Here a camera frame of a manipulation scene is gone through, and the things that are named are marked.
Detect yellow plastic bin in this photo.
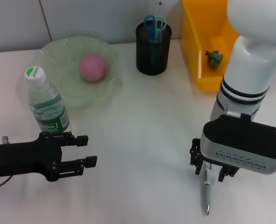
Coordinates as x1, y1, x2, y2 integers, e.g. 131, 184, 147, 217
181, 0, 241, 91

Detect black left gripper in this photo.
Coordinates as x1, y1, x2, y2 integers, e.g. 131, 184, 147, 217
0, 131, 98, 182

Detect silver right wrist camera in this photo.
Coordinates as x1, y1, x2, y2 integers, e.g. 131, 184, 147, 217
199, 113, 276, 175

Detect green plastic wrapper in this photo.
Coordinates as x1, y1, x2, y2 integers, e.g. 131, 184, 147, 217
205, 50, 225, 70

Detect pink peach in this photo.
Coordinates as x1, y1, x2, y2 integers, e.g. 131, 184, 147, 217
79, 54, 107, 83

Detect blue sheathed scissors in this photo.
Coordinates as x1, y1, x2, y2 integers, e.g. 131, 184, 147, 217
143, 15, 168, 66

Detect black mesh pen holder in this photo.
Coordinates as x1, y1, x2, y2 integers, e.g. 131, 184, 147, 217
135, 20, 172, 76

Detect pale green glass fruit plate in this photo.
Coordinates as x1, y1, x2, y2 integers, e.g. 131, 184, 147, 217
17, 36, 126, 110

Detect transparent plastic ruler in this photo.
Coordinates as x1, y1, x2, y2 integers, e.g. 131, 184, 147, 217
153, 0, 166, 42

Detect clear green-label water bottle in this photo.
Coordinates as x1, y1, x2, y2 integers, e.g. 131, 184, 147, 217
23, 66, 72, 136

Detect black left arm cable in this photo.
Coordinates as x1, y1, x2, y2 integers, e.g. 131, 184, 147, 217
0, 174, 14, 190

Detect grey retractable pen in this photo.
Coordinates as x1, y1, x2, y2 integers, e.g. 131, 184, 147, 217
203, 163, 213, 216

